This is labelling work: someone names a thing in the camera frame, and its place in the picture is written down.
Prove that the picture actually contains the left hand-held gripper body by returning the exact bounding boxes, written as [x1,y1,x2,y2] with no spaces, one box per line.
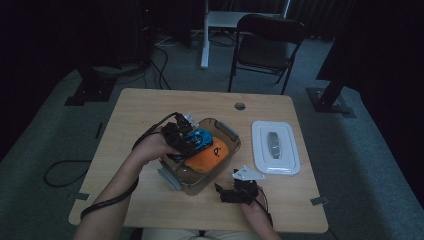
[161,112,200,158]

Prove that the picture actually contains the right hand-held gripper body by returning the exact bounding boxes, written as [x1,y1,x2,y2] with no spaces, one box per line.
[220,164,267,206]

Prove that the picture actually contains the blue toy car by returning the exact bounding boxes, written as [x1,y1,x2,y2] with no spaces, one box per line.
[179,128,215,158]

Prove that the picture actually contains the clear plastic storage box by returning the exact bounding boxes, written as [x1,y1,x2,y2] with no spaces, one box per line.
[156,116,242,197]

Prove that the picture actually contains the orange plush toy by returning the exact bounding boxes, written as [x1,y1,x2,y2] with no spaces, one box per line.
[183,136,231,175]

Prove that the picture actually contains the white box lid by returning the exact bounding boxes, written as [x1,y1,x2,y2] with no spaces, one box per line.
[250,119,301,176]

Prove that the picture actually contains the person's right hand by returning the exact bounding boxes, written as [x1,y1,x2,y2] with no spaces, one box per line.
[239,194,269,219]

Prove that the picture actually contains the person's left hand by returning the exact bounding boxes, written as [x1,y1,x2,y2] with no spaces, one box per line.
[130,128,182,167]

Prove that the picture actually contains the grey tape piece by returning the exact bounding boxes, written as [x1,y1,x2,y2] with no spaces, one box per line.
[309,196,330,207]

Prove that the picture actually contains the black metal stand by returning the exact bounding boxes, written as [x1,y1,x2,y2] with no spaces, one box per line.
[306,33,357,119]
[64,64,118,107]

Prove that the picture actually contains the black folding chair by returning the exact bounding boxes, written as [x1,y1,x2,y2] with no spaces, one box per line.
[227,13,306,95]

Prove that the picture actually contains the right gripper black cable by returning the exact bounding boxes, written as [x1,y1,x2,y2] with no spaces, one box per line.
[254,184,275,229]

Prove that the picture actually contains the black floor cables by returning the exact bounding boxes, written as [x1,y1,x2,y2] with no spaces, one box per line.
[142,45,173,91]

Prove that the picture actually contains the black floor cable loop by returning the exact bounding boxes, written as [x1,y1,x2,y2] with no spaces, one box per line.
[43,159,92,188]

